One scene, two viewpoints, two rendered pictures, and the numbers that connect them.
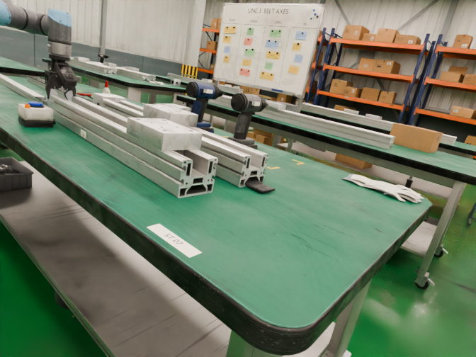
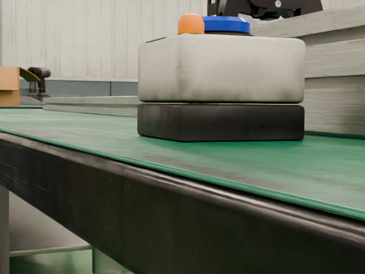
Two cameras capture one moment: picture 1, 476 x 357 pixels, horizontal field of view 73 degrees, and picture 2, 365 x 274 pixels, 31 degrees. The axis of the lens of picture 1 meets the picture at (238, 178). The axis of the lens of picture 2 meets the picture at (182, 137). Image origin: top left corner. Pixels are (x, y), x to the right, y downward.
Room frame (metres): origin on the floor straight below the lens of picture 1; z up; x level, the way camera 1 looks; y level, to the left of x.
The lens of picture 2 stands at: (0.64, 0.51, 0.80)
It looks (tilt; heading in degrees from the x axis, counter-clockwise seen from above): 3 degrees down; 28
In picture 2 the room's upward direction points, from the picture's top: 1 degrees clockwise
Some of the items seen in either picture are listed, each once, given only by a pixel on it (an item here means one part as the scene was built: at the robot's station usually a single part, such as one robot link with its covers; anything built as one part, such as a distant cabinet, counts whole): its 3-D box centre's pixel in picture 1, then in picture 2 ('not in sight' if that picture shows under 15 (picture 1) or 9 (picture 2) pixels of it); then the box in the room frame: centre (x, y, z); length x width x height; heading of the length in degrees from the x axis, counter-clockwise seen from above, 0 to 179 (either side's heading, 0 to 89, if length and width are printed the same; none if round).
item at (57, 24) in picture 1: (59, 27); not in sight; (1.23, 0.74, 1.10); 0.09 x 0.08 x 0.11; 76
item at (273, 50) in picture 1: (255, 86); not in sight; (4.36, 0.00, 0.97); 1.50 x 0.50 x 1.95; 53
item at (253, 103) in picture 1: (248, 126); not in sight; (1.14, 0.00, 0.89); 0.20 x 0.08 x 0.22; 148
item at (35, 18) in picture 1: (33, 22); not in sight; (1.24, 0.84, 1.10); 0.11 x 0.11 x 0.08; 76
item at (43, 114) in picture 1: (38, 115); (229, 87); (1.02, 0.68, 0.81); 0.10 x 0.08 x 0.06; 139
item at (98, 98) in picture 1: (106, 106); not in sight; (1.35, 0.61, 0.83); 0.12 x 0.09 x 0.10; 139
